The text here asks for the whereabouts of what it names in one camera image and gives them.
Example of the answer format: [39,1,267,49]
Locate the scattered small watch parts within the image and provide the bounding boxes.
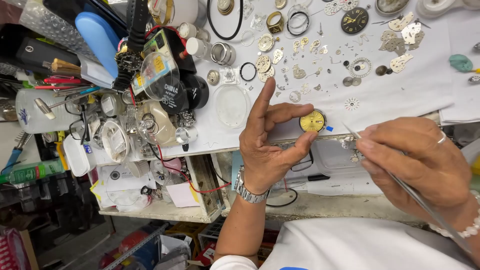
[240,22,376,106]

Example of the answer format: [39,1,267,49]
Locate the silver watch case ring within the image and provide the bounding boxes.
[209,41,237,67]

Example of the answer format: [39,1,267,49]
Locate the red wire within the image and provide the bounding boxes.
[144,25,232,194]

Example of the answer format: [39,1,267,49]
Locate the gold signet ring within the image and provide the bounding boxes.
[266,11,285,35]

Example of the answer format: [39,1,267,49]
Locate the white plastic holder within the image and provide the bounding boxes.
[415,0,480,20]

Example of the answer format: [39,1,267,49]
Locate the white plastic tub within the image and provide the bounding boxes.
[62,132,97,178]

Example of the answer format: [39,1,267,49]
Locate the red handled tools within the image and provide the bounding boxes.
[34,75,92,91]

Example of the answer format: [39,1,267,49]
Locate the black marker pen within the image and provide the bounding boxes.
[284,173,331,185]

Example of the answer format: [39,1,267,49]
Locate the clear plastic dome cover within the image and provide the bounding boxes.
[140,52,181,101]

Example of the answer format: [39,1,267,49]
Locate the black round container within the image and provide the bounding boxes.
[160,73,210,115]

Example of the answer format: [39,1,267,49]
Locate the person's left hand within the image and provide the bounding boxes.
[239,77,319,196]

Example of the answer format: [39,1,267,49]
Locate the steel tweezers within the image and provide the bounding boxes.
[342,122,472,254]

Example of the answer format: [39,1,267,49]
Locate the black strap dive watch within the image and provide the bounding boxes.
[112,0,151,93]

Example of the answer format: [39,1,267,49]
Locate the steel link watch bracelet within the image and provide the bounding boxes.
[179,110,197,129]

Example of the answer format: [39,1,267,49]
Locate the black watch dial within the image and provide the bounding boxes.
[340,6,370,35]

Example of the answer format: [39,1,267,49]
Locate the white paper sheet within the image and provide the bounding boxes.
[150,0,480,158]

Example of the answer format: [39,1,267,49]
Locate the silver dial ring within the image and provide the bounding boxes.
[347,56,373,79]

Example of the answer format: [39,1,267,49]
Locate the clear round dish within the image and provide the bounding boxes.
[214,84,251,130]

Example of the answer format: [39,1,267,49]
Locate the metal storage rack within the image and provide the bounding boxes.
[100,222,171,270]

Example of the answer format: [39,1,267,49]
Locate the silver bezel ring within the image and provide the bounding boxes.
[174,126,199,146]

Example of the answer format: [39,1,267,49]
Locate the white dish with parts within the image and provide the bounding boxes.
[100,119,131,164]

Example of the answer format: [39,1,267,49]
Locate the white shirt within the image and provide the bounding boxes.
[209,217,480,270]

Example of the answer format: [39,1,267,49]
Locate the green cleaning putty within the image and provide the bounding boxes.
[448,54,474,73]

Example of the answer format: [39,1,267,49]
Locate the small metal hammer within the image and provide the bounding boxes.
[34,89,99,121]

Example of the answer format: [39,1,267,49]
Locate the black case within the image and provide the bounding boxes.
[0,34,82,73]

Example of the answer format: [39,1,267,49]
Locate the green plastic bottle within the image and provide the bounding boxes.
[0,158,67,185]

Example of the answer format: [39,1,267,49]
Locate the wooden drawer with clutter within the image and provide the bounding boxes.
[91,153,226,224]

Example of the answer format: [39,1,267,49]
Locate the white bead bracelet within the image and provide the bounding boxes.
[427,190,480,239]

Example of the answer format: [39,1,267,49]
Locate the small white cylinder bottle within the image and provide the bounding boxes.
[185,36,213,61]
[178,22,211,43]

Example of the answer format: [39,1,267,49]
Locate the blue handled tool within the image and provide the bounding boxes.
[1,131,33,176]

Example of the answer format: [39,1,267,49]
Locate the yellow green tester device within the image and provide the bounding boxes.
[130,28,178,97]

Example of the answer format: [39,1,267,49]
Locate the person's right hand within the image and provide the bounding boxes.
[354,117,474,224]

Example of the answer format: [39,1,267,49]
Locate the black eyeglasses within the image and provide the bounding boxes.
[64,100,91,145]

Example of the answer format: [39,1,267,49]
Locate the silver metal wristwatch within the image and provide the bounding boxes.
[234,165,271,205]

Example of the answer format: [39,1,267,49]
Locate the white plastic bottle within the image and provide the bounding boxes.
[15,88,84,134]

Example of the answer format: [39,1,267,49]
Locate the yellow dial watch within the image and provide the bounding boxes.
[299,109,328,133]

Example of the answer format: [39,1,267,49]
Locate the large black rubber gasket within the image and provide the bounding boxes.
[206,0,245,41]

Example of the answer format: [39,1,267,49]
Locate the gold watch band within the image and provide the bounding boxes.
[147,0,175,27]

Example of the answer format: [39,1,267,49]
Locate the wooden handled brushes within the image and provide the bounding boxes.
[42,57,82,77]

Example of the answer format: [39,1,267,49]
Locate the clear plastic box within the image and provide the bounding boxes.
[310,136,370,178]

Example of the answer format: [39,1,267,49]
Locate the bubble wrap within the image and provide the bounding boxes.
[18,0,99,64]

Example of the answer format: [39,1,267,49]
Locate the group of metal bridge plates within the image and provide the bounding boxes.
[378,11,427,74]

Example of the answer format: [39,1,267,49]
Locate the silver watch case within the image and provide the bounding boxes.
[374,0,412,18]

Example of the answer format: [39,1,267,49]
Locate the small black gasket ring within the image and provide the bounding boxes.
[239,61,258,82]

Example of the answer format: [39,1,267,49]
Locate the clear glass dome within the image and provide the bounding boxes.
[135,100,178,148]

